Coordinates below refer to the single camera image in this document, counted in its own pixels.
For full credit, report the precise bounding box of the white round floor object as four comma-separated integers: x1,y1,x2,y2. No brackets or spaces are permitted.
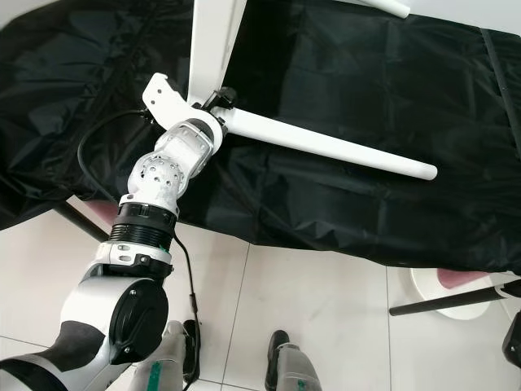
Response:
409,267,501,323

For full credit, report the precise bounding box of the grey left robot foot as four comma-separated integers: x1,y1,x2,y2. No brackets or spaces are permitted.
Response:
130,319,203,391

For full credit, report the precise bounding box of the black table cloth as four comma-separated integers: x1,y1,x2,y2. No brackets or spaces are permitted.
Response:
0,0,521,271

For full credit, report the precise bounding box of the grey right robot foot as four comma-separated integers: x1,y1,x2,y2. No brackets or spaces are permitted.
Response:
265,329,324,391

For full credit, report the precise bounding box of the white tapered plastic table leg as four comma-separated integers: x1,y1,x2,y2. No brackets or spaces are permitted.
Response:
224,108,440,182
344,0,411,20

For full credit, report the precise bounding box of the pink pad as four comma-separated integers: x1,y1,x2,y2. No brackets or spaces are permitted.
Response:
436,269,495,291
83,200,125,226

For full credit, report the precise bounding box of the grey robot foot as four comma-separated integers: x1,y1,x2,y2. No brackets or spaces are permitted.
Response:
265,329,324,391
130,319,203,391

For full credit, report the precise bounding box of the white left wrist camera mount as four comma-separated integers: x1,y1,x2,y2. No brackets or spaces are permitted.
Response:
142,72,226,138

